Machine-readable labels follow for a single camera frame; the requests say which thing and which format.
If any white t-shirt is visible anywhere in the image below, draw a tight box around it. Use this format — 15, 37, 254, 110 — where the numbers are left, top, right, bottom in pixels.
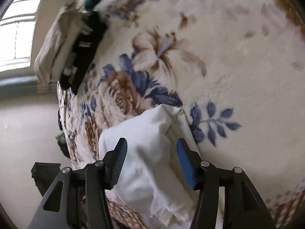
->
99, 104, 198, 228

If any folded beige garment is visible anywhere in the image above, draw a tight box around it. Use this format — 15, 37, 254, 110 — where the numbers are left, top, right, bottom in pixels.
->
34, 0, 87, 84

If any folded black garment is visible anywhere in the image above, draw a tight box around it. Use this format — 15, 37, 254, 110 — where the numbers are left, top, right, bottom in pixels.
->
59, 11, 108, 95

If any window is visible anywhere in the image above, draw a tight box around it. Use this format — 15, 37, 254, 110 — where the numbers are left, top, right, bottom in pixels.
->
1, 0, 41, 72

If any floral checked fleece blanket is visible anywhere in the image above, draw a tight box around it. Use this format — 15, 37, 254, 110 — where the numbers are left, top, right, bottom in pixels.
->
57, 0, 304, 228

